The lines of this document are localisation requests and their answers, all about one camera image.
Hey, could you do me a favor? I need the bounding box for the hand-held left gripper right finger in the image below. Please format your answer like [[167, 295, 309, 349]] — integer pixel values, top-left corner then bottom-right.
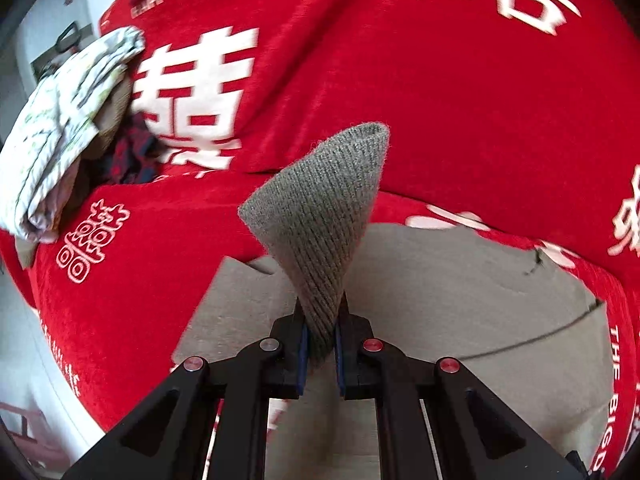
[[334, 294, 587, 480]]

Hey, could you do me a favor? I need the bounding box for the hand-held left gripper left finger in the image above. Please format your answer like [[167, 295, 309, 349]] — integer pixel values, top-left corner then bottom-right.
[[60, 296, 312, 480]]

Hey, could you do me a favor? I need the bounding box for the grey knitted sweater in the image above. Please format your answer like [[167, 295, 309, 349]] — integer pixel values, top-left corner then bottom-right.
[[172, 122, 621, 480]]

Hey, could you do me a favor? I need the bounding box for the dark plaid cloth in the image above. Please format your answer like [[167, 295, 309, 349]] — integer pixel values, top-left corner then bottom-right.
[[104, 112, 166, 186]]

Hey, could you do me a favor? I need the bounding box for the red printed sofa cover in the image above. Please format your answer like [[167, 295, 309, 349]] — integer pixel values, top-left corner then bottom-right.
[[0, 0, 640, 478]]

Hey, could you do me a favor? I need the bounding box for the red wooden chair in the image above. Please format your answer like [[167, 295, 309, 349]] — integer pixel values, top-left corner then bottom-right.
[[0, 400, 56, 453]]

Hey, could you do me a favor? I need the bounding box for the beige cloth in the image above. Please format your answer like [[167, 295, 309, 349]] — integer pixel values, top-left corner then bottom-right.
[[15, 77, 135, 267]]

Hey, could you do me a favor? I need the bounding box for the white patterned cloth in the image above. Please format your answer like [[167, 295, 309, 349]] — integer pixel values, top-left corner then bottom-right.
[[0, 26, 147, 244]]

